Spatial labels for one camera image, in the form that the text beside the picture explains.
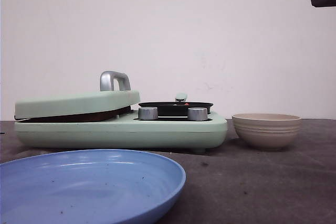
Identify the silver control knob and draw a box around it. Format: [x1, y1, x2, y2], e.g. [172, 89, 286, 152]
[187, 108, 208, 121]
[138, 106, 159, 121]

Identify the mint green breakfast maker base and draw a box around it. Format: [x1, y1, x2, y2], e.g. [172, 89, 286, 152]
[14, 111, 228, 150]

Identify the silver left control knob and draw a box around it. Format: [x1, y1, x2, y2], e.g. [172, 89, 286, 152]
[138, 106, 159, 121]

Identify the beige ribbed bowl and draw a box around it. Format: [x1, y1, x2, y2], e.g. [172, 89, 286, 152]
[232, 113, 302, 150]

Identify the blue plastic plate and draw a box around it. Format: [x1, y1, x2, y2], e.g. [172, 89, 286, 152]
[1, 150, 186, 223]

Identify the black round frying pan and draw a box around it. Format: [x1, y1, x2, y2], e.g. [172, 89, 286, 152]
[139, 93, 213, 116]

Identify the silver right control knob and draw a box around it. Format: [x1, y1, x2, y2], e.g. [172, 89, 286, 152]
[187, 108, 208, 121]

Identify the mint green breakfast maker lid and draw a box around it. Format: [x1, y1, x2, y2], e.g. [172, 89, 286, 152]
[14, 71, 140, 123]

